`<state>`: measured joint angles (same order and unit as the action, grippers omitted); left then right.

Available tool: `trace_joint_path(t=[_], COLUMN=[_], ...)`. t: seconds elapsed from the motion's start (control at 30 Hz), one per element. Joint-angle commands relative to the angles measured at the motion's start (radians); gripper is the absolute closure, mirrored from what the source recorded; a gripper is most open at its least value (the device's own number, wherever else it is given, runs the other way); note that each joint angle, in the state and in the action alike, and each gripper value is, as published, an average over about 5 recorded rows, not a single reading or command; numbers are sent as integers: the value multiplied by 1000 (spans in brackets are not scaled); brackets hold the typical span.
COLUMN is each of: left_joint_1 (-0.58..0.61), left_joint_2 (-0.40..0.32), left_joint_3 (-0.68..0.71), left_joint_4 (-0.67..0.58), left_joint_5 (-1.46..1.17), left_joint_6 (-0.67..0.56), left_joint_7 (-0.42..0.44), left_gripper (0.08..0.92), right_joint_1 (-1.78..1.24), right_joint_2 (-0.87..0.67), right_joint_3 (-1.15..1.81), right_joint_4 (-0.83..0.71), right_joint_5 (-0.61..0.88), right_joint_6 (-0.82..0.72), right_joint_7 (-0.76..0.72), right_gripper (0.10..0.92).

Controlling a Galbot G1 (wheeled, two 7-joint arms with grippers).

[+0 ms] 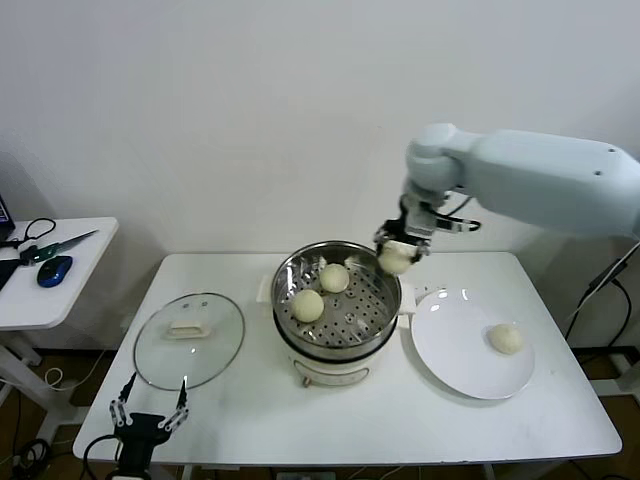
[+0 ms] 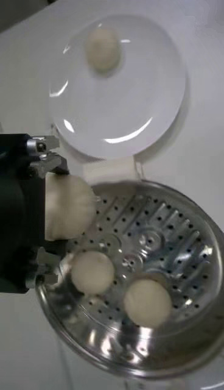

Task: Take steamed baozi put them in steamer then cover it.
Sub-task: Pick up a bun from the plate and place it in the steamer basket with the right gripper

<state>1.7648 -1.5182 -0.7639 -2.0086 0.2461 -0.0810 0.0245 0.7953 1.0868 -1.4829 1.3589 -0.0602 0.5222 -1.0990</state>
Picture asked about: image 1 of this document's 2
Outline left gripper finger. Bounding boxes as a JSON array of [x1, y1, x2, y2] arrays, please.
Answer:
[[108, 372, 137, 426], [158, 375, 191, 431]]

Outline white side table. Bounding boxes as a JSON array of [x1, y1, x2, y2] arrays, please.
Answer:
[[0, 216, 120, 441]]

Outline white floor cable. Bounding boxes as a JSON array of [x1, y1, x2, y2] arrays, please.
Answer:
[[44, 349, 109, 391]]

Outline white electric cooker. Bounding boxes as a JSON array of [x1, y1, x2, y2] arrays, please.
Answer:
[[256, 274, 419, 389]]

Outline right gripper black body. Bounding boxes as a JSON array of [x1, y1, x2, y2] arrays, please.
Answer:
[[397, 197, 436, 242]]

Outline black cable with adapter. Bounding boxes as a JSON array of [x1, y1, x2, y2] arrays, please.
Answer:
[[564, 244, 640, 347]]

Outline laptop with blue screen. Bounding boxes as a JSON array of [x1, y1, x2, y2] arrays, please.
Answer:
[[0, 192, 16, 242]]

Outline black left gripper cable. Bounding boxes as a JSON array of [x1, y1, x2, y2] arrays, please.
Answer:
[[82, 433, 121, 476]]

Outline blue computer mouse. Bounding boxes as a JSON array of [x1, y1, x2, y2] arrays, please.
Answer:
[[36, 254, 75, 289]]

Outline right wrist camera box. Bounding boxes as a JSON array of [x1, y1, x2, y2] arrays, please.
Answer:
[[434, 215, 482, 235]]

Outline black looped cable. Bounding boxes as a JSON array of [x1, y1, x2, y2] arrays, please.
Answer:
[[0, 217, 57, 251]]

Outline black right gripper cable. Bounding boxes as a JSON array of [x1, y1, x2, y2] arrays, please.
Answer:
[[439, 192, 474, 217]]

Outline green handled scissors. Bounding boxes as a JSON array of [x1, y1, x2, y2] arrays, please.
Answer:
[[19, 229, 100, 266]]

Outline white steamed baozi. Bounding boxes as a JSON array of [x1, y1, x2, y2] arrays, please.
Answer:
[[291, 289, 325, 324], [377, 240, 415, 275], [318, 263, 350, 294], [487, 323, 525, 357]]

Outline glass lid with cream handle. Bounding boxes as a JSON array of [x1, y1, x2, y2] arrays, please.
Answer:
[[133, 292, 247, 392]]

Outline black floor cables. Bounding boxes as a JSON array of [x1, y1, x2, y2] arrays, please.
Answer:
[[0, 384, 51, 480]]

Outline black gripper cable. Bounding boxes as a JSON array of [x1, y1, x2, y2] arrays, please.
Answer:
[[82, 433, 121, 476], [439, 192, 474, 217]]

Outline white round plate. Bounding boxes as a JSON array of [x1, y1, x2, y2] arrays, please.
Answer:
[[410, 287, 536, 401]]

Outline steel perforated steamer basket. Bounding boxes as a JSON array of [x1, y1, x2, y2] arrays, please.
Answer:
[[256, 241, 419, 354]]

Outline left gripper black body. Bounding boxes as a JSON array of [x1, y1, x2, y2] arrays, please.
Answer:
[[113, 412, 169, 467]]

